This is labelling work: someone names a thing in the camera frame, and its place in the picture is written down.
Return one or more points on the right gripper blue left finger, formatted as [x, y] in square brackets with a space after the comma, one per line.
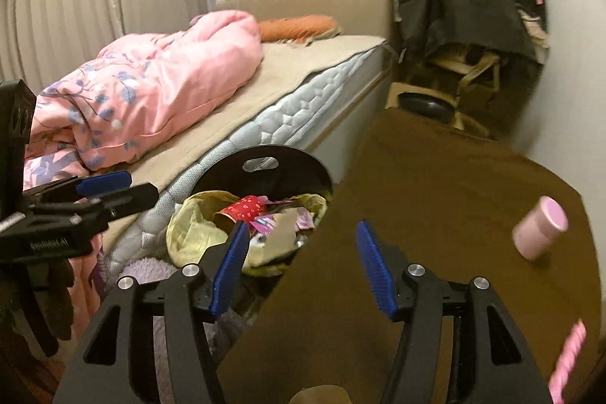
[226, 278]

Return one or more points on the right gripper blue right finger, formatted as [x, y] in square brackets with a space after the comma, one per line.
[379, 276]

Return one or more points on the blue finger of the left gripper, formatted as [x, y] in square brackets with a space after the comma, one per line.
[96, 186]
[127, 202]

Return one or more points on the red paper cup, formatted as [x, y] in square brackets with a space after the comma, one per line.
[245, 209]

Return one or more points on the yellow plastic trash bag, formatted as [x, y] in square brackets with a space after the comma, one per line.
[191, 232]

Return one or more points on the pink caterpillar toy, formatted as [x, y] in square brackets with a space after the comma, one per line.
[566, 362]

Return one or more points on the purple candy wrapper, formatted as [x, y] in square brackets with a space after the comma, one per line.
[284, 225]

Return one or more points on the right hand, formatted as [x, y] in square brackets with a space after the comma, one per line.
[321, 394]

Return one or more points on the quilted mattress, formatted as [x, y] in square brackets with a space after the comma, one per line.
[284, 124]

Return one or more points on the pink floral quilt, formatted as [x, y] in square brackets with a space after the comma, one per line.
[139, 92]

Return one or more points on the pink cylindrical jar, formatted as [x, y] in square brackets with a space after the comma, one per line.
[537, 231]

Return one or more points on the black round bin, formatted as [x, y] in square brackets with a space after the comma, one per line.
[427, 106]

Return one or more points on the beige bed sheet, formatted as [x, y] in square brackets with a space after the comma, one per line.
[265, 91]

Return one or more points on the office chair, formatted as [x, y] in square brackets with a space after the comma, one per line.
[451, 73]

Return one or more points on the orange pillow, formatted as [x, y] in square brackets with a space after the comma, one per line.
[301, 29]

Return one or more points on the beige bed headboard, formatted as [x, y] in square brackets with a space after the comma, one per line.
[355, 17]

